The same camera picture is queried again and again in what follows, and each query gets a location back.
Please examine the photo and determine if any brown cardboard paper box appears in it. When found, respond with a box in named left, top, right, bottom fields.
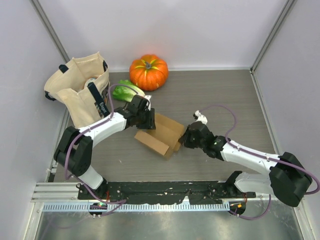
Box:
left=134, top=113, right=186, bottom=159

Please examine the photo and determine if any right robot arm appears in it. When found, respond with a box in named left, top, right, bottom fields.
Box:
left=179, top=121, right=312, bottom=207

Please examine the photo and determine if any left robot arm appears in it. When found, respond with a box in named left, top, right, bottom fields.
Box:
left=53, top=94, right=156, bottom=200

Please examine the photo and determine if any green lettuce head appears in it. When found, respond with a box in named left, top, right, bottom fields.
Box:
left=112, top=79, right=145, bottom=102

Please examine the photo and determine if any orange pumpkin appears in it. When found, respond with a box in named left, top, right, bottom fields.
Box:
left=129, top=54, right=169, bottom=92

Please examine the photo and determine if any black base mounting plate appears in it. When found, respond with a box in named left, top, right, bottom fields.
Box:
left=93, top=181, right=256, bottom=205

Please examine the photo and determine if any beige canvas tote bag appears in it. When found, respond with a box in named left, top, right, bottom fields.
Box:
left=44, top=52, right=110, bottom=128

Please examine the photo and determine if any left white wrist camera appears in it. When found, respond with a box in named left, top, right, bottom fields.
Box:
left=144, top=95, right=152, bottom=101

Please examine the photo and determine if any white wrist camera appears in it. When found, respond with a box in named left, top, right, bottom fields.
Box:
left=144, top=95, right=152, bottom=101
left=193, top=110, right=208, bottom=125

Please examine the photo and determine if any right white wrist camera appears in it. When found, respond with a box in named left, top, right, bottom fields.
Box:
left=193, top=110, right=208, bottom=125

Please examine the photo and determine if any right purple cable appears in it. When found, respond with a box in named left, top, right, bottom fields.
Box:
left=202, top=104, right=320, bottom=221

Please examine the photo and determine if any purple cable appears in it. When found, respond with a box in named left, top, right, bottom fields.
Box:
left=202, top=104, right=320, bottom=221
left=64, top=84, right=141, bottom=218

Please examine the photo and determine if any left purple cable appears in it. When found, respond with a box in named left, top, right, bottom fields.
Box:
left=64, top=84, right=141, bottom=218

